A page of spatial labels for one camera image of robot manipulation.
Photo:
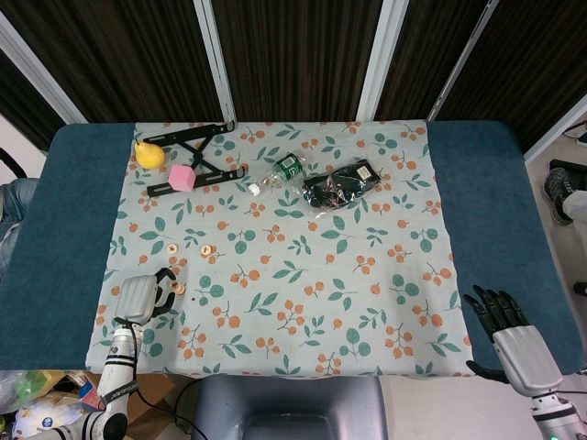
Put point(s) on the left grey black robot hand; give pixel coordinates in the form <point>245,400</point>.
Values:
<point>135,298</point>

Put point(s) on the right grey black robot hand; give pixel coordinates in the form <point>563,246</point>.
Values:
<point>527,357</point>

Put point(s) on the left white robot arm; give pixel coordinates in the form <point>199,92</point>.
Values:
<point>117,366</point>

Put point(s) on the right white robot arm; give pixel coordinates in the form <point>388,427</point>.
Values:
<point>555,417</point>

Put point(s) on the brown cardboard box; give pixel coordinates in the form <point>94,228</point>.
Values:
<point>156,389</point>

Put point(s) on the teal table cover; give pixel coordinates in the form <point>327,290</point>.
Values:
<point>69,229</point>

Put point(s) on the pink and blue small box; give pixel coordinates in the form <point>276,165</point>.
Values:
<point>89,396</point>

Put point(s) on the pink cube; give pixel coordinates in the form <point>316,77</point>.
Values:
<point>180,178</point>

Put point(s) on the yellow pear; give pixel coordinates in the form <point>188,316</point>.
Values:
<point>149,156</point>

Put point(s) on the clear bag with green items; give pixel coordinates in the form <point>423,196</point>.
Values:
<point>23,387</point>

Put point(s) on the black folding laptop stand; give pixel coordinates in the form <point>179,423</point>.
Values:
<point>220,176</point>

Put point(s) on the blue jeans leg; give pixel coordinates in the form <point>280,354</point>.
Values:
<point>14,201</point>

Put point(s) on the white trouser leg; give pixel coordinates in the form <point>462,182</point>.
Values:
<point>578,201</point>

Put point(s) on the floral printed tablecloth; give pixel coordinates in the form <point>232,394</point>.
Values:
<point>298,275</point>

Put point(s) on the grey sneaker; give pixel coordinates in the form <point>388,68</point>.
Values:
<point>557,192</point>

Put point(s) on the grey robot torso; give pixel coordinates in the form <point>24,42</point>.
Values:
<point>284,403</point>

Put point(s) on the clear bottle with green label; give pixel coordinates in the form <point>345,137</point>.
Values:
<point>290,167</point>

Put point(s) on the dark wood-grain partition panel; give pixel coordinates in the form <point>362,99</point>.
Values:
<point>128,59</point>
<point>23,110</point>
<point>298,59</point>
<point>426,59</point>
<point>527,69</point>

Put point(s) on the black plastic bag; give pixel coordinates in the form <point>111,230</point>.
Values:
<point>339,185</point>

